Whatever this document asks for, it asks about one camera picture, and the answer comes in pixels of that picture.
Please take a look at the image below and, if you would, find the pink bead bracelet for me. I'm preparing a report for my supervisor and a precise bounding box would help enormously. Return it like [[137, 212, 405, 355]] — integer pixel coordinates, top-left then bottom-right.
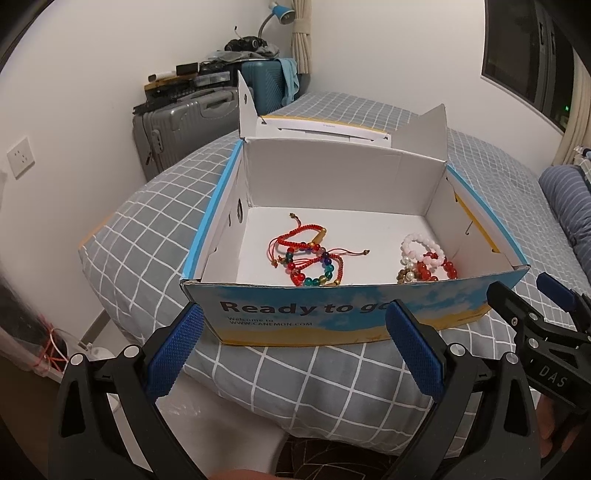
[[400, 233, 445, 271]]

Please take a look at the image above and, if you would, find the multicolour glass bead bracelet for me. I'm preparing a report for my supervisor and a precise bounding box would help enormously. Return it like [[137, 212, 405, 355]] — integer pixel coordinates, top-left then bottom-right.
[[283, 247, 335, 287]]

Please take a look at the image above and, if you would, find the blue desk lamp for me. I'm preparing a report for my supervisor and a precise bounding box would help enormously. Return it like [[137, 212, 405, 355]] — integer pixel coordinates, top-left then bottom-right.
[[259, 0, 296, 42]]

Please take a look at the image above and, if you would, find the grey checked bedsheet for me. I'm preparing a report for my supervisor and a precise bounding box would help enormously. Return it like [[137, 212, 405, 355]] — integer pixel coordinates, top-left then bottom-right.
[[78, 90, 591, 439]]

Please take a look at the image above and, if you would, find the dark patterned rug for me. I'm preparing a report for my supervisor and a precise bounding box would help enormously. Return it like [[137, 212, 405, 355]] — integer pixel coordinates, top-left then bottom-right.
[[277, 436, 402, 480]]

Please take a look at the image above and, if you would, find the beige window curtain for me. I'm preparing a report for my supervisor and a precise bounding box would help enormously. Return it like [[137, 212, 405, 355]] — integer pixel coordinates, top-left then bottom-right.
[[551, 46, 591, 167]]

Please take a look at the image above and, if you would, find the blue and white cardboard box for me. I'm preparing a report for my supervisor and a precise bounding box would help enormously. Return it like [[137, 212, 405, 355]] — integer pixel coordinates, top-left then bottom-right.
[[180, 69, 531, 347]]

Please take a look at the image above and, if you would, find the dark window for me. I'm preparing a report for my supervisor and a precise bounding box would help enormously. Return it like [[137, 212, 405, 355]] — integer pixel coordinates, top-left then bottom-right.
[[480, 0, 575, 134]]

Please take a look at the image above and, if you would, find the clear plastic bag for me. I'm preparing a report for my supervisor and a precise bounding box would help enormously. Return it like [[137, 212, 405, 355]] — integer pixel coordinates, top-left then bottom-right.
[[0, 272, 51, 374]]

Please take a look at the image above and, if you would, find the white bed base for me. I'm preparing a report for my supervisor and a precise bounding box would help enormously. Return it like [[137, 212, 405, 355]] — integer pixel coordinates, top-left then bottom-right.
[[106, 369, 287, 480]]

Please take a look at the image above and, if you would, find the person's right hand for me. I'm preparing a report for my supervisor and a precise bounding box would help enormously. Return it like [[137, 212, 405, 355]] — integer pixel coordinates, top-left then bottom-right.
[[534, 397, 571, 450]]

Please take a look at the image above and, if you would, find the red bead bracelet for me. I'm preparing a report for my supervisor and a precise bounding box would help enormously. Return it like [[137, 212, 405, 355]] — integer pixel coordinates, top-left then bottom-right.
[[413, 259, 460, 282]]

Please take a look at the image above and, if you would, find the red cord bracelet gold tube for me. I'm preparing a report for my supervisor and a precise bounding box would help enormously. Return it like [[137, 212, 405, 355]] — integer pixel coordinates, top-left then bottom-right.
[[267, 213, 329, 268]]

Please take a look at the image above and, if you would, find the orange cable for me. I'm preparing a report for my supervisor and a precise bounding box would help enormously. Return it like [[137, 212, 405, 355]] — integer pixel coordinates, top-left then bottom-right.
[[30, 323, 70, 374]]

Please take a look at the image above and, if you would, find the white power strip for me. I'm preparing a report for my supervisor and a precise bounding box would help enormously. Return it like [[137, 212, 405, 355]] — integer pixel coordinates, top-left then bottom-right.
[[78, 342, 116, 363]]

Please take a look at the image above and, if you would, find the white wall socket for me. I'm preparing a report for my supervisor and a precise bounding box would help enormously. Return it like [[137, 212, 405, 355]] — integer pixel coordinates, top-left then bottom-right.
[[7, 136, 35, 178]]

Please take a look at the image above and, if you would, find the grey hard suitcase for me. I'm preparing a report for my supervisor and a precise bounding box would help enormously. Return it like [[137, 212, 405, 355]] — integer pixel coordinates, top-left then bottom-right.
[[132, 85, 254, 181]]

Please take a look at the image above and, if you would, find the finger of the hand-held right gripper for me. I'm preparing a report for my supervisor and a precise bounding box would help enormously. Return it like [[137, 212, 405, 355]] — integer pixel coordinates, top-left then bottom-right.
[[536, 272, 591, 333], [487, 281, 591, 354]]

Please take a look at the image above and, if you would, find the black bag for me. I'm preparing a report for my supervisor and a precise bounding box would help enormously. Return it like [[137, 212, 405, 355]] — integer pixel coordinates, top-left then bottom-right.
[[225, 36, 271, 58]]

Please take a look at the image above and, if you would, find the pile of dark boxes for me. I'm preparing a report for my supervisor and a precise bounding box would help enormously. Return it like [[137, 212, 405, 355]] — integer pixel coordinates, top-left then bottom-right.
[[134, 62, 232, 116]]

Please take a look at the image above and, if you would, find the teal hard suitcase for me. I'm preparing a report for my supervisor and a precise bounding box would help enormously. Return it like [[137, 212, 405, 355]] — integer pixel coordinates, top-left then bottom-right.
[[241, 58, 301, 116]]

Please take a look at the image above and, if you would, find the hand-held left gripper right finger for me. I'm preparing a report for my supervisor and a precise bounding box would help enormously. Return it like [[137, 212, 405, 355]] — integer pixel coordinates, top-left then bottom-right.
[[385, 299, 543, 480]]

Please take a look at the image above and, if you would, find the beige tied curtain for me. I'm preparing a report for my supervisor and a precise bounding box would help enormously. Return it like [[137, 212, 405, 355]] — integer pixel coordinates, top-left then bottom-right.
[[292, 0, 315, 75]]

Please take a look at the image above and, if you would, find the light blue cloth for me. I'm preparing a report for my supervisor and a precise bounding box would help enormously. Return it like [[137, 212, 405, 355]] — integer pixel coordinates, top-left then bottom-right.
[[277, 58, 301, 104]]

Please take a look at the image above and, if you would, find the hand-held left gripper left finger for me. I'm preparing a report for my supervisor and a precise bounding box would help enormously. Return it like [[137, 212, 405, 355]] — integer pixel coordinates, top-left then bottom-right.
[[55, 302, 206, 480]]

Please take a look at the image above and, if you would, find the blue striped pillow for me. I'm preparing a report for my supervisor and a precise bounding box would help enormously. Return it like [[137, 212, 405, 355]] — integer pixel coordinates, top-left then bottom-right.
[[539, 164, 591, 250]]

